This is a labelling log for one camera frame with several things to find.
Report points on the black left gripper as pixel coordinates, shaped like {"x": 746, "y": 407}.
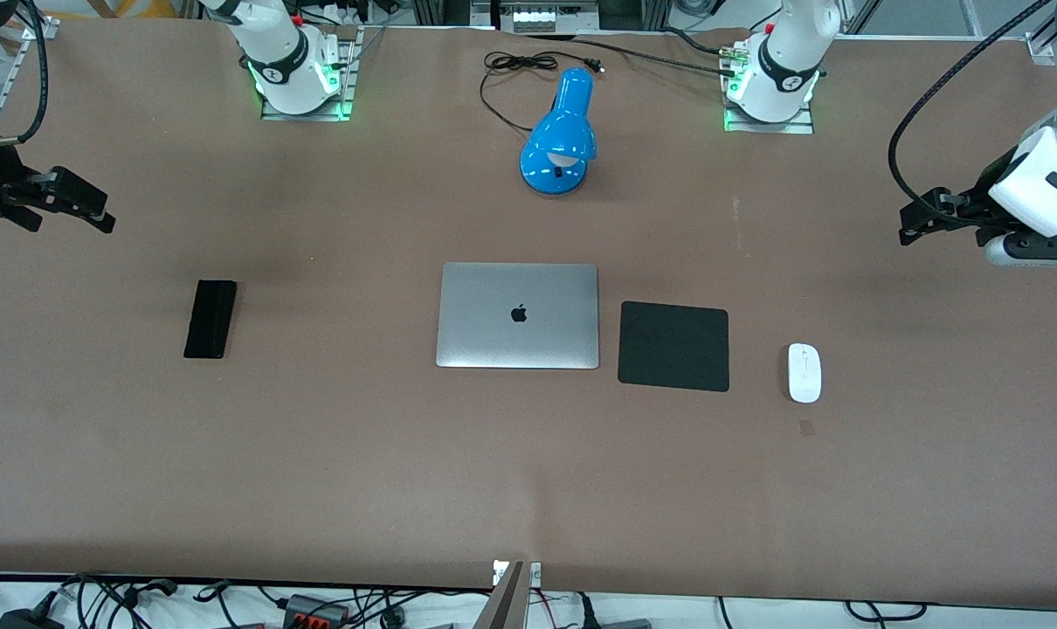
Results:
{"x": 985, "y": 203}

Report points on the black smartphone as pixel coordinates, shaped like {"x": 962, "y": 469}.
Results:
{"x": 210, "y": 319}

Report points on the white computer mouse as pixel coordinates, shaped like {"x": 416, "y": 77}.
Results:
{"x": 804, "y": 374}

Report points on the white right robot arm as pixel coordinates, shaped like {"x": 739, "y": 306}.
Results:
{"x": 288, "y": 52}

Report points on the black mouse pad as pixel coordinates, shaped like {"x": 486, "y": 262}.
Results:
{"x": 673, "y": 347}

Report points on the blue desk lamp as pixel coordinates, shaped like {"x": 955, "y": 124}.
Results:
{"x": 563, "y": 131}

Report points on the black power adapter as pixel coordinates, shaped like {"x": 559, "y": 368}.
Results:
{"x": 26, "y": 620}

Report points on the white power strip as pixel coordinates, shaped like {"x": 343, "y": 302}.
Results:
{"x": 550, "y": 17}

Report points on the silver closed laptop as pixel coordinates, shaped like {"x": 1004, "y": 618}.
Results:
{"x": 517, "y": 336}

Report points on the red black connector box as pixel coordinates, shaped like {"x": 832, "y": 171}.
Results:
{"x": 306, "y": 609}

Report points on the aluminium profile beam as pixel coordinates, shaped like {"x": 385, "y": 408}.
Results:
{"x": 507, "y": 603}

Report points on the aluminium table edge rail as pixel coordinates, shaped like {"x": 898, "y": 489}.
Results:
{"x": 1042, "y": 44}
{"x": 24, "y": 70}

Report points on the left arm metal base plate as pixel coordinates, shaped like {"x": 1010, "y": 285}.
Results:
{"x": 769, "y": 128}

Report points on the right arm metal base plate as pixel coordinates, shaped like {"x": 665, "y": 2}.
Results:
{"x": 306, "y": 116}

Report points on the white beam bracket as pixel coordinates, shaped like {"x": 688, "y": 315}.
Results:
{"x": 535, "y": 574}

